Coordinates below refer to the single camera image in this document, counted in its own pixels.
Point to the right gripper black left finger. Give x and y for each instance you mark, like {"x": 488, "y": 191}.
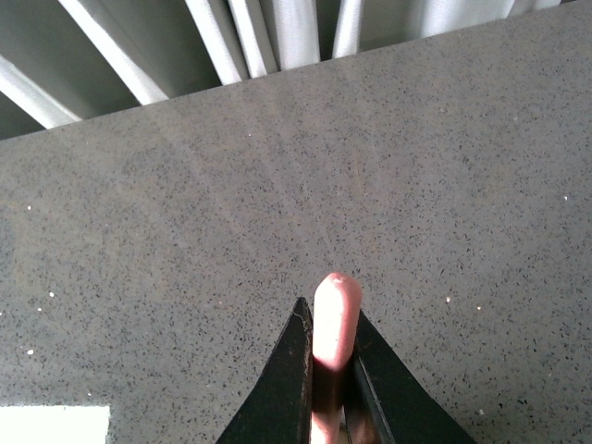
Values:
{"x": 278, "y": 409}

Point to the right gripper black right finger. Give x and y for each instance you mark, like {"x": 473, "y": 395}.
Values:
{"x": 384, "y": 403}

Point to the white paper sheet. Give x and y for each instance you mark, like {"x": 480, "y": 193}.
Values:
{"x": 54, "y": 424}

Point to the grey pleated curtain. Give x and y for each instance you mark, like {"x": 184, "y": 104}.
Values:
{"x": 67, "y": 61}

